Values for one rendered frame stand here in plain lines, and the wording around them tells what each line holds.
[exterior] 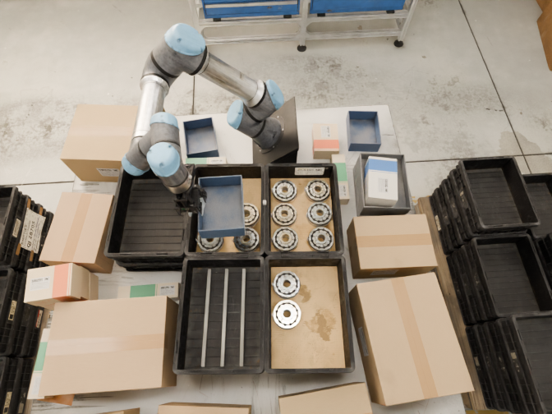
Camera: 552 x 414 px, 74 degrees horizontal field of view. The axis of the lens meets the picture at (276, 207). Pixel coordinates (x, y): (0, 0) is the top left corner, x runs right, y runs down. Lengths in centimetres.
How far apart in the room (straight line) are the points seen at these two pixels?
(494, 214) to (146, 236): 172
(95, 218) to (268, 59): 211
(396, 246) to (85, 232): 124
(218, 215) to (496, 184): 158
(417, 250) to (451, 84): 206
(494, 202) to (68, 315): 204
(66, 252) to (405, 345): 131
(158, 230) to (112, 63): 216
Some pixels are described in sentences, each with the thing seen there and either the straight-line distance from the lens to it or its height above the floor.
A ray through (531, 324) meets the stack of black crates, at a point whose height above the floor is 49.
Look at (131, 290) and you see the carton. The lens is 161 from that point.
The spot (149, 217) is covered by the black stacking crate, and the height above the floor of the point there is 83.
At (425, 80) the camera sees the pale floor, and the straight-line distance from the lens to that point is 334.
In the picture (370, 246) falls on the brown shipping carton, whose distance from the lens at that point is 150.
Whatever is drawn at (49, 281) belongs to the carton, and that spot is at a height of 92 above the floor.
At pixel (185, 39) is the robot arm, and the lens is 129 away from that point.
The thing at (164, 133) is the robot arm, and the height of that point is 145.
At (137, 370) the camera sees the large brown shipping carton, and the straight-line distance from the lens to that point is 141.
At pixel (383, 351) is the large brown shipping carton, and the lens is 139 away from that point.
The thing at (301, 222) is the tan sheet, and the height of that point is 83.
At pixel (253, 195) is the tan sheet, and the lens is 158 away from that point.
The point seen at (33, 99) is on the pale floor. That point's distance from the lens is 352.
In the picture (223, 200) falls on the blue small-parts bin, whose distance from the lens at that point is 131.
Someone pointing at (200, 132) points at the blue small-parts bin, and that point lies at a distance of 194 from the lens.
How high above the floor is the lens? 223
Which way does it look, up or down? 65 degrees down
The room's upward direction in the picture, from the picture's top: straight up
